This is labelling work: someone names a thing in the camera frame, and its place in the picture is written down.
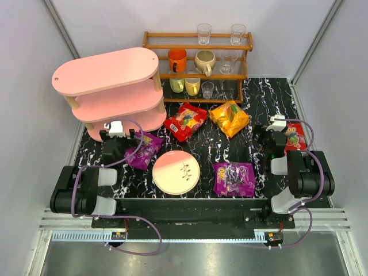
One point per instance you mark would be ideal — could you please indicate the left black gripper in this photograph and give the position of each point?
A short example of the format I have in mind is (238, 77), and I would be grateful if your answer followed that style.
(117, 139)

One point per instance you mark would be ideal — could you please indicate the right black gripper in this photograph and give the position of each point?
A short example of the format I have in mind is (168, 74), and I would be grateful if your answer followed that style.
(265, 133)

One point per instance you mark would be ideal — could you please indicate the orange candy bag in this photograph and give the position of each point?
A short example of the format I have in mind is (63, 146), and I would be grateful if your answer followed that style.
(230, 118)

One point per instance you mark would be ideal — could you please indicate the purple candy bag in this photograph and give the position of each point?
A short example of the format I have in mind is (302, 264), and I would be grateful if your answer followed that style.
(234, 179)
(150, 147)

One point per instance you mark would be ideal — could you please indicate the red candy bag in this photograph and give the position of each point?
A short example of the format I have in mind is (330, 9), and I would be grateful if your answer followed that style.
(295, 137)
(188, 119)

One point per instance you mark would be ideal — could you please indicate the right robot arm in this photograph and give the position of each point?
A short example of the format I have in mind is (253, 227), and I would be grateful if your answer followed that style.
(308, 178)

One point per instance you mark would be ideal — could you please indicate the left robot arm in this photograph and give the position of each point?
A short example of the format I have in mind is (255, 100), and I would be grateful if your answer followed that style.
(87, 201)

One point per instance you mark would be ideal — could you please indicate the pink three-tier shelf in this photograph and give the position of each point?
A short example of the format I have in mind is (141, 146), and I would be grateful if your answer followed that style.
(121, 85)

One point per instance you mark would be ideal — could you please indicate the clear glass middle shelf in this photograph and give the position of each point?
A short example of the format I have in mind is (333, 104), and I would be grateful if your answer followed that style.
(228, 59)

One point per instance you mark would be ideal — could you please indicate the small clear glass bottom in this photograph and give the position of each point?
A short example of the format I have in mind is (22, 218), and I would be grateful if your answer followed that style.
(207, 89)

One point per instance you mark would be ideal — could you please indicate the pink and cream plate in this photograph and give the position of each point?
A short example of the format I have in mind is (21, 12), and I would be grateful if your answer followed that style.
(176, 172)

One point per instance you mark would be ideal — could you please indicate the pale green mug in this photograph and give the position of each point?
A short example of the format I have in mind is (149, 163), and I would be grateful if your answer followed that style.
(177, 84)

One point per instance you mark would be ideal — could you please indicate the yellow mug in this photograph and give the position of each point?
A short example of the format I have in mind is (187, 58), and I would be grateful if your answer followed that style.
(192, 86)

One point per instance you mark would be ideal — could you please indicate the beige round ceramic mug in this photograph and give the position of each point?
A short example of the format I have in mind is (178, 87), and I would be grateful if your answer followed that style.
(205, 61)

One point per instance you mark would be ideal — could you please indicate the brown wooden cup rack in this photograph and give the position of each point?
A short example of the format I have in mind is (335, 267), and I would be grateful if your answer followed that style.
(247, 47)

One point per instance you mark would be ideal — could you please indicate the orange mug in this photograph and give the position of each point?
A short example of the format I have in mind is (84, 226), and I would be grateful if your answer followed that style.
(177, 60)

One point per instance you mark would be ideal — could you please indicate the clear glass top right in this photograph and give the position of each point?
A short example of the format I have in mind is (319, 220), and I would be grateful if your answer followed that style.
(238, 32)

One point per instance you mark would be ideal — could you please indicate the clear glass top left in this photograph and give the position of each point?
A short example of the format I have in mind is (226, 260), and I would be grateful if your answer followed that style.
(204, 33)

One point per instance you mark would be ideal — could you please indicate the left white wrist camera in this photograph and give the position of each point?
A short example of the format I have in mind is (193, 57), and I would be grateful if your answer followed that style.
(115, 129)

